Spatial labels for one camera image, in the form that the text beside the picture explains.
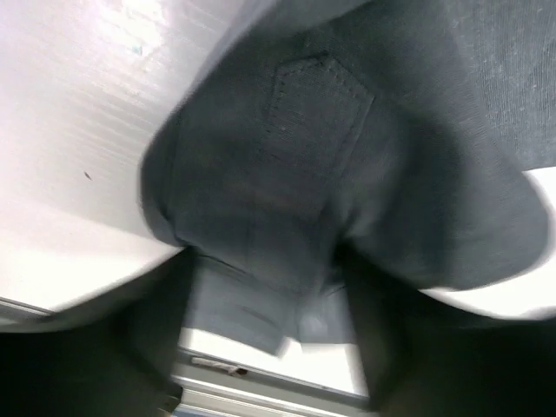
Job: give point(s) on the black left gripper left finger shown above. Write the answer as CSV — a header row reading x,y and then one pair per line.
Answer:
x,y
112,355

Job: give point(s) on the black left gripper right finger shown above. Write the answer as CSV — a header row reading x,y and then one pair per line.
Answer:
x,y
422,357

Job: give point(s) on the grey long sleeve shirt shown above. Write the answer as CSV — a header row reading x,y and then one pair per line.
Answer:
x,y
405,127

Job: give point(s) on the aluminium front rail frame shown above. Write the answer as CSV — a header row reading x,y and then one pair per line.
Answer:
x,y
208,390

